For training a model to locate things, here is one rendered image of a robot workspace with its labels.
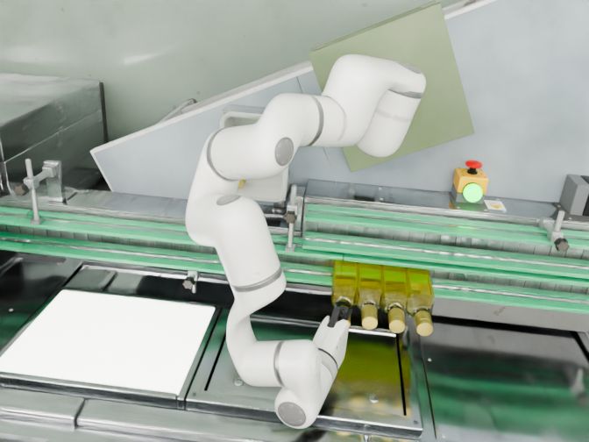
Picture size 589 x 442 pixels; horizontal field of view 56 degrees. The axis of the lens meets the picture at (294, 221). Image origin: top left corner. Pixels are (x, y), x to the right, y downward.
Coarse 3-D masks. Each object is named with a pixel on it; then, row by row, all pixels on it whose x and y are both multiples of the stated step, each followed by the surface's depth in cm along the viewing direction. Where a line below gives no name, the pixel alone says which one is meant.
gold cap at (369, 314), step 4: (368, 304) 118; (364, 308) 118; (368, 308) 117; (372, 308) 117; (376, 308) 118; (364, 312) 117; (368, 312) 116; (372, 312) 116; (376, 312) 117; (364, 316) 115; (368, 316) 115; (372, 316) 115; (376, 316) 116; (364, 320) 115; (368, 320) 115; (372, 320) 115; (376, 320) 115; (364, 324) 115; (368, 324) 115; (372, 324) 115; (376, 324) 115; (368, 328) 116; (372, 328) 116
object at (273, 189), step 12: (228, 120) 137; (240, 120) 140; (252, 120) 140; (252, 180) 147; (264, 180) 146; (276, 180) 146; (240, 192) 142; (252, 192) 143; (264, 192) 143; (276, 192) 143
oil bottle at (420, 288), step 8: (408, 272) 130; (416, 272) 130; (424, 272) 131; (408, 280) 127; (416, 280) 127; (424, 280) 127; (408, 288) 124; (416, 288) 124; (424, 288) 124; (432, 288) 125; (408, 296) 123; (416, 296) 121; (424, 296) 121; (432, 296) 121; (408, 304) 122; (416, 304) 120; (424, 304) 120; (432, 304) 120; (408, 312) 122
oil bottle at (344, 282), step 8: (336, 264) 131; (344, 264) 131; (352, 264) 132; (336, 272) 128; (344, 272) 128; (352, 272) 128; (336, 280) 125; (344, 280) 125; (352, 280) 125; (336, 288) 122; (344, 288) 122; (352, 288) 122; (336, 296) 122; (352, 296) 121; (336, 304) 123; (352, 304) 122
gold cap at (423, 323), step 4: (420, 312) 117; (424, 312) 117; (428, 312) 117; (416, 316) 117; (420, 316) 116; (424, 316) 116; (428, 316) 116; (416, 320) 116; (420, 320) 115; (424, 320) 114; (428, 320) 115; (416, 324) 115; (420, 324) 114; (424, 324) 114; (428, 324) 114; (416, 328) 115; (420, 328) 114; (424, 328) 114; (428, 328) 114; (432, 328) 114; (420, 332) 115; (424, 332) 115; (428, 332) 115
